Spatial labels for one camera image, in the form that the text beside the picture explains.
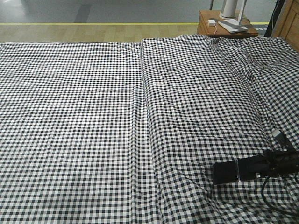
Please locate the black foldable smartphone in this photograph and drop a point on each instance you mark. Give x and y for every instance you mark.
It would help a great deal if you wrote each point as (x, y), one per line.
(240, 170)

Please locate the checkered pillow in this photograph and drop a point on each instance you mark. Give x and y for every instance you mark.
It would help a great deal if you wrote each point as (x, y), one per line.
(212, 100)

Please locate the wooden headboard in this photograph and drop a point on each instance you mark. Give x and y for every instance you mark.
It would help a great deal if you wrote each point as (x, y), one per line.
(287, 25)

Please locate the white charger adapter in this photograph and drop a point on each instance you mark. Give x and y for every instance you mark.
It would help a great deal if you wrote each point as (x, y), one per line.
(211, 22)

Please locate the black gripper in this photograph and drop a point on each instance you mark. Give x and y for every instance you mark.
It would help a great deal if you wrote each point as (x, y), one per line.
(282, 162)

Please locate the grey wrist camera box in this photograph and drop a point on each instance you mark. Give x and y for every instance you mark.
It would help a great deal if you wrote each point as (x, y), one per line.
(282, 139)

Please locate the wooden nightstand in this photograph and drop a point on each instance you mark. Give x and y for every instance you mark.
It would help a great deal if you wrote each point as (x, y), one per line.
(218, 31)

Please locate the black white checkered bedsheet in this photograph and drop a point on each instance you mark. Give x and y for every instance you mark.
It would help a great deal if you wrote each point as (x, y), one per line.
(74, 135)

